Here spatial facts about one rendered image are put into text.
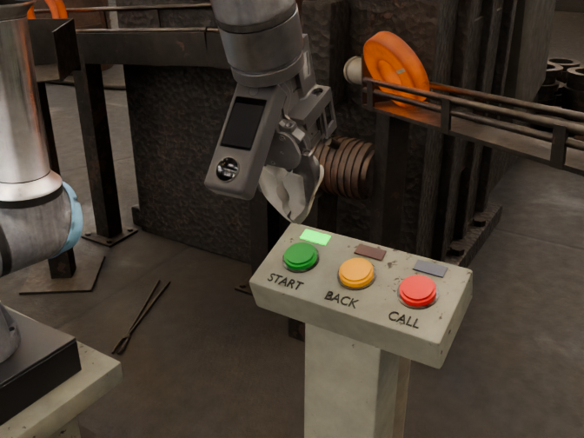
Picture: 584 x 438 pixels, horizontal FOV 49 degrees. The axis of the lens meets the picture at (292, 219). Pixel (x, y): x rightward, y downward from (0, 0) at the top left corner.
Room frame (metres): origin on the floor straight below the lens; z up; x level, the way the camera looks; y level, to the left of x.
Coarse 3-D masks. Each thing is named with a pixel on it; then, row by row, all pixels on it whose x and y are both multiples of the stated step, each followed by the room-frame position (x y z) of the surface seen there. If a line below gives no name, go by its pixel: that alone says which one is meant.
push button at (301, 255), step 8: (288, 248) 0.69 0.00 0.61; (296, 248) 0.68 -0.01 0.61; (304, 248) 0.68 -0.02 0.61; (312, 248) 0.68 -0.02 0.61; (288, 256) 0.67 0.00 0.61; (296, 256) 0.67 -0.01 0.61; (304, 256) 0.67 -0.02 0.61; (312, 256) 0.67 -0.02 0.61; (288, 264) 0.66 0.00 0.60; (296, 264) 0.66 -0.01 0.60; (304, 264) 0.66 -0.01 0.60; (312, 264) 0.66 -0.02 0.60
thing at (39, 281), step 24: (48, 24) 1.74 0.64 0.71; (72, 24) 1.72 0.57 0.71; (48, 48) 1.74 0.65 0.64; (72, 48) 1.69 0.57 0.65; (48, 72) 1.63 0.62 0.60; (48, 120) 1.64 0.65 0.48; (48, 144) 1.61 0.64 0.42; (48, 264) 1.68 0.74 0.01; (72, 264) 1.63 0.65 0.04; (96, 264) 1.68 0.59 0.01; (24, 288) 1.55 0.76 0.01; (48, 288) 1.55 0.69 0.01; (72, 288) 1.55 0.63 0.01
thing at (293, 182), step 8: (320, 168) 0.67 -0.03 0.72; (288, 176) 0.63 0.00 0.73; (296, 176) 0.62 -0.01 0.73; (320, 176) 0.68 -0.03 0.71; (288, 184) 0.63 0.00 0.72; (296, 184) 0.63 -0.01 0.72; (288, 192) 0.64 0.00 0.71; (296, 192) 0.63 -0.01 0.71; (304, 192) 0.63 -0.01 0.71; (296, 200) 0.64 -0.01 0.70; (304, 200) 0.63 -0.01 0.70; (312, 200) 0.64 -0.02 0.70; (296, 208) 0.64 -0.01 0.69; (304, 208) 0.64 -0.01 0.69; (296, 216) 0.65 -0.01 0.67; (304, 216) 0.65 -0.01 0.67
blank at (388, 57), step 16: (384, 32) 1.20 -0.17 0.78; (368, 48) 1.22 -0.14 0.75; (384, 48) 1.17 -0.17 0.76; (400, 48) 1.16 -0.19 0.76; (368, 64) 1.26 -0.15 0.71; (384, 64) 1.24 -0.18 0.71; (400, 64) 1.15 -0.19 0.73; (416, 64) 1.14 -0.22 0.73; (384, 80) 1.23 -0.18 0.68; (400, 80) 1.23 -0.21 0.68; (416, 80) 1.14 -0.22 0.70; (416, 96) 1.15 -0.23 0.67
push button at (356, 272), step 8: (344, 264) 0.65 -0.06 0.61; (352, 264) 0.64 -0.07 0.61; (360, 264) 0.64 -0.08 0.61; (368, 264) 0.64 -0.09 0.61; (344, 272) 0.63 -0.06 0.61; (352, 272) 0.63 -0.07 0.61; (360, 272) 0.63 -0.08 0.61; (368, 272) 0.63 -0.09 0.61; (344, 280) 0.63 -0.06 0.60; (352, 280) 0.62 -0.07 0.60; (360, 280) 0.62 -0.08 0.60; (368, 280) 0.62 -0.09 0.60
